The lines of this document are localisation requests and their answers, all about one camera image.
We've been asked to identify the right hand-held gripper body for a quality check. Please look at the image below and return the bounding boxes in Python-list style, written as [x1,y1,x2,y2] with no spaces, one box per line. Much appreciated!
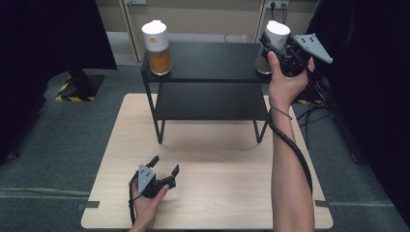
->
[273,32,334,78]

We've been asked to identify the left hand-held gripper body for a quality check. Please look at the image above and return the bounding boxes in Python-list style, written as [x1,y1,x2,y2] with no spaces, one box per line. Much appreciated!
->
[136,163,178,199]

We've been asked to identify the pale spice jar white lid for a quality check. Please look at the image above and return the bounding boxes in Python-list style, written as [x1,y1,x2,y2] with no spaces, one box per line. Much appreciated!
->
[255,19,291,75]

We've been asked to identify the black two-tier shelf rack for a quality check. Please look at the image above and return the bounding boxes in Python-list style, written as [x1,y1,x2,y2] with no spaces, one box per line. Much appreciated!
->
[140,33,289,145]

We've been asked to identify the orange spice jar white lid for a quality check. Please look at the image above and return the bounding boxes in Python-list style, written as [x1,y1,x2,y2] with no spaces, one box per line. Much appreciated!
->
[141,19,172,77]

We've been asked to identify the person's left hand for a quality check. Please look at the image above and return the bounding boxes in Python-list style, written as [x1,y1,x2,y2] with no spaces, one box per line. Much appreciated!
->
[128,180,170,227]

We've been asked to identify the person's right hand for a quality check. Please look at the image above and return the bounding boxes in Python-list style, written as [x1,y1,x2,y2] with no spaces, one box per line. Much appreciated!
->
[267,50,316,113]

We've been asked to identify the black stand base striped tape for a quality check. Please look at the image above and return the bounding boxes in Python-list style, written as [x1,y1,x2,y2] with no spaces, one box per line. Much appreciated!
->
[54,69,106,103]
[291,69,327,106]

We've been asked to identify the black curtain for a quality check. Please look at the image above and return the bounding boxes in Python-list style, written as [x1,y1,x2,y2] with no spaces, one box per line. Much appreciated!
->
[290,0,410,228]
[0,0,118,166]

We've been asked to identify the thin black wrist band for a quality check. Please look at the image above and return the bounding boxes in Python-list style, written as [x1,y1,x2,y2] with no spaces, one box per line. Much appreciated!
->
[270,105,294,122]

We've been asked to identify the black cables from outlet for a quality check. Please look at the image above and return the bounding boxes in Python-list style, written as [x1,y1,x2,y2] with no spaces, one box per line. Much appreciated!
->
[270,2,290,24]

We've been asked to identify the left hand-held gripper cable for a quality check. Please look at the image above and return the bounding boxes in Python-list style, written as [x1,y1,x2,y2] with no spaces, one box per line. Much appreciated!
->
[128,173,139,227]

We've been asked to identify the hand-held gripper cable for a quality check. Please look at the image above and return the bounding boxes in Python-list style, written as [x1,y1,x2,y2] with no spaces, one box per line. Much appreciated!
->
[268,119,314,195]
[128,173,139,227]

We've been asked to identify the white wall power outlet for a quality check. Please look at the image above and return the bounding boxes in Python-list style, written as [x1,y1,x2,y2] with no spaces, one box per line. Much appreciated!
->
[265,0,290,11]

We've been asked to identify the black floor cables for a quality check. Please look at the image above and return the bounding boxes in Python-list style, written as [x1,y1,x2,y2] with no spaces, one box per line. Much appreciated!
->
[295,101,334,150]

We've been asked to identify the right hand-held gripper cable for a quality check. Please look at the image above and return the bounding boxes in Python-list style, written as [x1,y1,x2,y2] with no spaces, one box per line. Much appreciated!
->
[268,119,314,195]

